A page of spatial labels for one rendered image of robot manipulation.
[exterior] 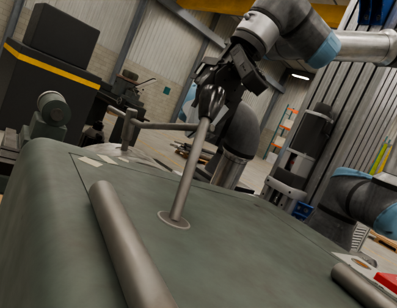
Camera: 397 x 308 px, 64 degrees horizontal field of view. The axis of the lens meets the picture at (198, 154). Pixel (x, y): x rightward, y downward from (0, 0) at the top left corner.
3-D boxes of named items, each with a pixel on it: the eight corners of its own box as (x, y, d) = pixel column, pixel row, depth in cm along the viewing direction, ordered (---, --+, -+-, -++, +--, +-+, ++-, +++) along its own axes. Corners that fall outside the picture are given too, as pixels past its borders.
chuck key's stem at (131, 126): (113, 161, 66) (124, 107, 63) (123, 161, 67) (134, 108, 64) (118, 165, 64) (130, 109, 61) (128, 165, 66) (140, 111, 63)
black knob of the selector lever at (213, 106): (222, 131, 38) (238, 93, 37) (200, 121, 36) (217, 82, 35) (205, 123, 41) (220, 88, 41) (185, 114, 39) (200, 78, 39)
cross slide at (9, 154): (118, 198, 126) (122, 188, 125) (-6, 173, 102) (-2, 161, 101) (107, 181, 141) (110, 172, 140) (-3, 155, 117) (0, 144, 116)
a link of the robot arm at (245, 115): (276, 112, 91) (211, 243, 108) (240, 97, 92) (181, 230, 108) (278, 120, 80) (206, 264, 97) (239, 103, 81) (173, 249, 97)
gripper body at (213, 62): (211, 102, 66) (245, 55, 66) (235, 110, 59) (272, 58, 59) (186, 79, 61) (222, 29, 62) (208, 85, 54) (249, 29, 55)
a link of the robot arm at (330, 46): (317, 44, 72) (286, 10, 68) (353, 40, 62) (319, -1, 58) (296, 71, 73) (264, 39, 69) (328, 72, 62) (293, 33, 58)
